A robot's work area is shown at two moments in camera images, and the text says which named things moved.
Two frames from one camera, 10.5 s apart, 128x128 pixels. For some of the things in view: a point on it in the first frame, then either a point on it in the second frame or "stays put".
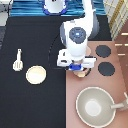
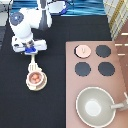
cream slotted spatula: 18,63 → 33,66
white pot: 96,108 stays put
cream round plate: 35,74 → 39,86
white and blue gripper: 65,60 → 28,47
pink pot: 82,73 → 35,79
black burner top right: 103,51 stays put
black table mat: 32,85 stays put
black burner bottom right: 106,68 stays put
